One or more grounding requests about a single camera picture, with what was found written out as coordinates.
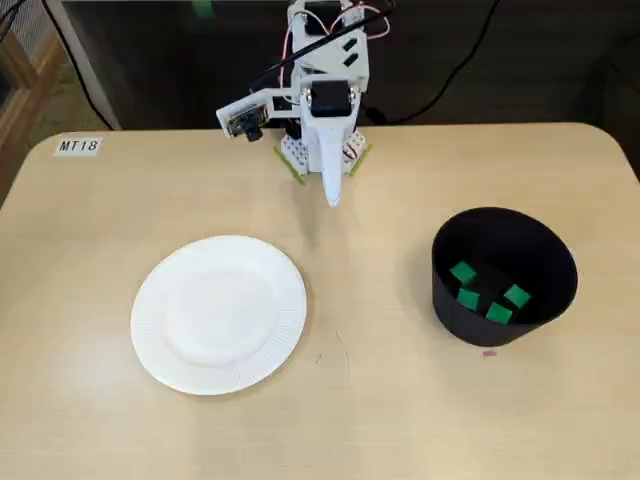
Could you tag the black pot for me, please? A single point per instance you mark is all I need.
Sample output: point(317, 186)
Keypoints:
point(525, 240)

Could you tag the wrist camera on white bracket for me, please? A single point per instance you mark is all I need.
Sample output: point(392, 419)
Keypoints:
point(245, 120)

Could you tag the green tape strip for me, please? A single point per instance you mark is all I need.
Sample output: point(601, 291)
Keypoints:
point(201, 7)

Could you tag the wooden furniture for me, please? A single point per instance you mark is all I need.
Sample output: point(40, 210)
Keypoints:
point(30, 85)

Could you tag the green block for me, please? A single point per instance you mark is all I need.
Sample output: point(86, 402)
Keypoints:
point(462, 272)
point(499, 312)
point(468, 298)
point(516, 296)

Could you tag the white MT18 label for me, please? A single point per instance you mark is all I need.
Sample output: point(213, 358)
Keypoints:
point(78, 146)

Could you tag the small pink tape piece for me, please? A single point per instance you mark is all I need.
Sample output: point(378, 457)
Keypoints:
point(490, 353)

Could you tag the white paper plate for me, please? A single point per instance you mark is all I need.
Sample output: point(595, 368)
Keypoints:
point(220, 320)

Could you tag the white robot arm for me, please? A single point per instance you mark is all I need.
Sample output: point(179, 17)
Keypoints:
point(320, 65)

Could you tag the white furniture leg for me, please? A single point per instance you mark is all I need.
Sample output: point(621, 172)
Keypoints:
point(85, 65)

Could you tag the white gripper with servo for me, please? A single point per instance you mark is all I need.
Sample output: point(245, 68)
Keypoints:
point(328, 123)

